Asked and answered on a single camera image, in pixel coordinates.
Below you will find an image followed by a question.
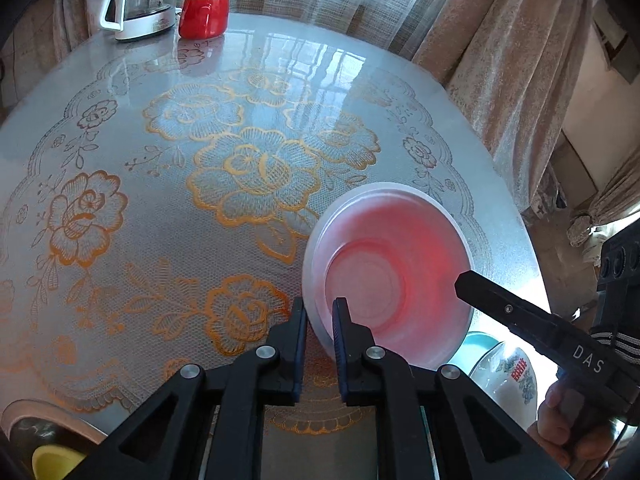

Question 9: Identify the right hand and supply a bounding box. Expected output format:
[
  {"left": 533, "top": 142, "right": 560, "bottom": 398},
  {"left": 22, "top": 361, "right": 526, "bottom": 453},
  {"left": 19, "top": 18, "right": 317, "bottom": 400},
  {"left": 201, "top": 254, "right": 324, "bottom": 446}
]
[{"left": 527, "top": 380, "right": 614, "bottom": 468}]

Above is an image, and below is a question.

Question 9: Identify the stainless steel bowl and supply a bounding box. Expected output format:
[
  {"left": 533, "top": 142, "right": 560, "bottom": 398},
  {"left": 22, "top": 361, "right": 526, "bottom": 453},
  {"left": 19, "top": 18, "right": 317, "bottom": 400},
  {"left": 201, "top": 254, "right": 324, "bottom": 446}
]
[{"left": 8, "top": 417, "right": 106, "bottom": 478}]

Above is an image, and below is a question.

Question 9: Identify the red ceramic mug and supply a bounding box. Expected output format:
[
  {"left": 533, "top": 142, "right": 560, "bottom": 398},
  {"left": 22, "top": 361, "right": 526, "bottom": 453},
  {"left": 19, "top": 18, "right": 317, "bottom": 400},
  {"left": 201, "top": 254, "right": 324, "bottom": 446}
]
[{"left": 178, "top": 0, "right": 230, "bottom": 40}]

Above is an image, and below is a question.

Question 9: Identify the white glass electric kettle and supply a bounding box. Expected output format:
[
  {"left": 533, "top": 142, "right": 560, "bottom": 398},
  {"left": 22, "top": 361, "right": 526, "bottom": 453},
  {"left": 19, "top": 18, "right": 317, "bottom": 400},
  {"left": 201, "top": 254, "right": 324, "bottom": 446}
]
[{"left": 98, "top": 0, "right": 177, "bottom": 41}]

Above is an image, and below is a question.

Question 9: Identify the white rose pattern plate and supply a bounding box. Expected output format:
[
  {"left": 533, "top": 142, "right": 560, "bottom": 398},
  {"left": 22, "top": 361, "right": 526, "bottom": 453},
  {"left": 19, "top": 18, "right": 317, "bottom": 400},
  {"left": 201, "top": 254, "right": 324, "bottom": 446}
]
[{"left": 0, "top": 398, "right": 109, "bottom": 480}]

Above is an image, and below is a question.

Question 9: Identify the large white dragon plate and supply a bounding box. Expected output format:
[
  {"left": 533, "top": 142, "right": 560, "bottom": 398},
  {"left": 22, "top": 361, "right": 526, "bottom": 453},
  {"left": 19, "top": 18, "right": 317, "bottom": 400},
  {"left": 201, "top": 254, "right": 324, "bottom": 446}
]
[{"left": 470, "top": 342, "right": 537, "bottom": 429}]

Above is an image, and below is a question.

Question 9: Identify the red plastic bowl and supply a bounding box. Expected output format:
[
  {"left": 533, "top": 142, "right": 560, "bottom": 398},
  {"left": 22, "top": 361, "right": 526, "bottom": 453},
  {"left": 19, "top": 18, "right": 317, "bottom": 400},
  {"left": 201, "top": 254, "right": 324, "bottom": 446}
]
[{"left": 302, "top": 182, "right": 473, "bottom": 370}]

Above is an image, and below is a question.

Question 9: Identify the turquoise plastic plate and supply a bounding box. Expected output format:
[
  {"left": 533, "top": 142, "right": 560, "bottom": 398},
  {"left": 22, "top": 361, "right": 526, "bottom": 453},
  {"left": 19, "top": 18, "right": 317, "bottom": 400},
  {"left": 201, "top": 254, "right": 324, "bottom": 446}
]
[{"left": 449, "top": 332, "right": 501, "bottom": 376}]

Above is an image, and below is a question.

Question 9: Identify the yellow plastic bowl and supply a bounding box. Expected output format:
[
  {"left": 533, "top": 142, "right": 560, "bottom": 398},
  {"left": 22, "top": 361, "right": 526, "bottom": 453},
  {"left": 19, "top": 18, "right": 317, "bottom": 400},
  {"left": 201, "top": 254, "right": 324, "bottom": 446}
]
[{"left": 32, "top": 444, "right": 86, "bottom": 480}]

